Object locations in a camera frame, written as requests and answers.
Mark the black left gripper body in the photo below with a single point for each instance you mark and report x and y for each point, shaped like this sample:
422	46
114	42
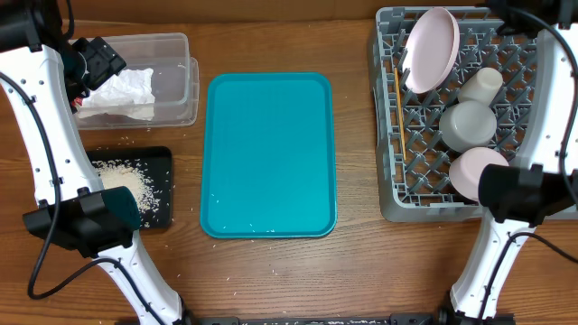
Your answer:
88	68

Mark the white napkin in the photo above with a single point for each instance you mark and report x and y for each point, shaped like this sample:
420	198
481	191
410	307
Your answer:
128	94

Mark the wooden chopstick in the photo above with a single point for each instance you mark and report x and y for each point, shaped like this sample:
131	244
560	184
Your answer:
400	114

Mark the large white plate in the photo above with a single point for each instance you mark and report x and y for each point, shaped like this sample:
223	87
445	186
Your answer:
431	50

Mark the grey bowl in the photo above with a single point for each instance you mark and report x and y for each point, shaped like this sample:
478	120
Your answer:
467	125

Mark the white paper cup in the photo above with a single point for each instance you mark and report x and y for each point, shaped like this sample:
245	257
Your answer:
482	87

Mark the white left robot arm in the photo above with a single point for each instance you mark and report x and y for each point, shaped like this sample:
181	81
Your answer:
44	68

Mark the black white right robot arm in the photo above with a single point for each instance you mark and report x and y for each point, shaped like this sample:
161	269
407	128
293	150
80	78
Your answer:
542	180

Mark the grey dishwasher rack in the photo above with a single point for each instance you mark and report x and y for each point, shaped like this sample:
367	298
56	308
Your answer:
419	189

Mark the clear plastic bin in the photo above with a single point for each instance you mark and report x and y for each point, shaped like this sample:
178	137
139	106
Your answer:
175	81

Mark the pile of rice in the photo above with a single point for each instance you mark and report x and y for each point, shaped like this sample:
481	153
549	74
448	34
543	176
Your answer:
117	173

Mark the black tray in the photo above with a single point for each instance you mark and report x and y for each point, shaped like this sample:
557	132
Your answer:
156	162

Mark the teal plastic tray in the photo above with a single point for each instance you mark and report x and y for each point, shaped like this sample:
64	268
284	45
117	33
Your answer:
269	166

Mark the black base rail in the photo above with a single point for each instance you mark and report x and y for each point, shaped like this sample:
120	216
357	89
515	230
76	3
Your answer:
316	321

